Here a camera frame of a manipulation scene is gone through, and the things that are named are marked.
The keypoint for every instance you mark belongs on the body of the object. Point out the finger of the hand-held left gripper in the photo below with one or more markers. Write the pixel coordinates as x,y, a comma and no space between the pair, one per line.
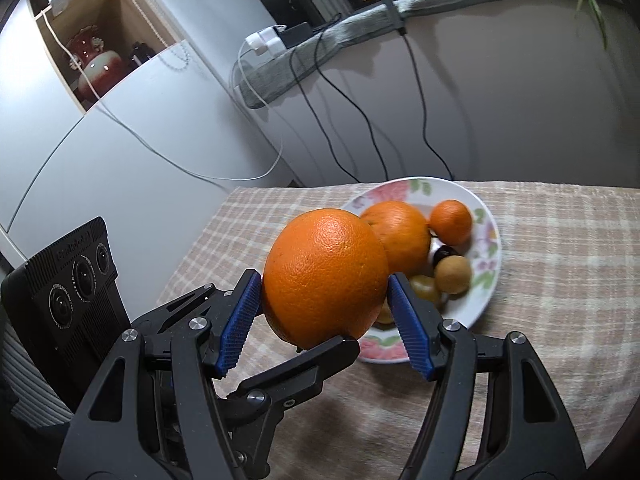
300,370
185,302

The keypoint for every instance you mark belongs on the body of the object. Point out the dark plum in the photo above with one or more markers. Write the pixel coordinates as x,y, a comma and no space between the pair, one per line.
443,252

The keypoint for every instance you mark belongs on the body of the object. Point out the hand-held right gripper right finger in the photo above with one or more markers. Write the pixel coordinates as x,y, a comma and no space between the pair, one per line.
410,330

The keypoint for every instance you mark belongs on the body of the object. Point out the round brown kiwi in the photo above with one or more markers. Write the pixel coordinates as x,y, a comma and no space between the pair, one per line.
452,274

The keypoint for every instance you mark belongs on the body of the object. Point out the person's left forearm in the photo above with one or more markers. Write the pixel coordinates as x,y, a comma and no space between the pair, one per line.
30,385

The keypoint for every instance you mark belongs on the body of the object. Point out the checked beige tablecloth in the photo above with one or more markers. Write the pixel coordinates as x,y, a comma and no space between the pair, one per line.
550,285

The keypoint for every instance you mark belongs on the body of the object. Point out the dark jar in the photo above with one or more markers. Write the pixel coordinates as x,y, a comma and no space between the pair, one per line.
141,55

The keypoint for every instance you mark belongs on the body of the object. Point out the white cabinet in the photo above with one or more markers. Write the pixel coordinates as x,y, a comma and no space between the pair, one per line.
125,135

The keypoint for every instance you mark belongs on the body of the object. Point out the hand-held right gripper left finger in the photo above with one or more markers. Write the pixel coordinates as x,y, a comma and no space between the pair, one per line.
240,325

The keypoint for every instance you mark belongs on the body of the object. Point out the white power adapters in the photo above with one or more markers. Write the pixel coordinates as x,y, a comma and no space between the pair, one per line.
265,40

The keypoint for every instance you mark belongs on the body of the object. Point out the floral white plate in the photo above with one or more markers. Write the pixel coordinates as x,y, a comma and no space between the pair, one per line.
480,285

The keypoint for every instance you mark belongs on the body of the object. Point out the large round orange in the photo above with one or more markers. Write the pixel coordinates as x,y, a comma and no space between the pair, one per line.
400,240

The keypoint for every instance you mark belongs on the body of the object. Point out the grey sill cloth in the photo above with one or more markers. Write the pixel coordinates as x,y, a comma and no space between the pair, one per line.
350,30

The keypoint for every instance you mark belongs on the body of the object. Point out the oval smooth orange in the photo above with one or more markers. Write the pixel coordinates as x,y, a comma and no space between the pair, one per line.
325,280

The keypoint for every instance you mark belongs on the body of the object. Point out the red and white vase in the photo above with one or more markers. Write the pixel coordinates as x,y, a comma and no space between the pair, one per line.
95,67

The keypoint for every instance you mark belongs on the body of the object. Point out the black power adapter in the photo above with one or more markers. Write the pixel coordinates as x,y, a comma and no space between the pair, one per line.
298,33

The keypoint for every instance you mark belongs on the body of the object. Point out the greenish brown kiwi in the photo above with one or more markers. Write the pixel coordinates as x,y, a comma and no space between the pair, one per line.
425,288

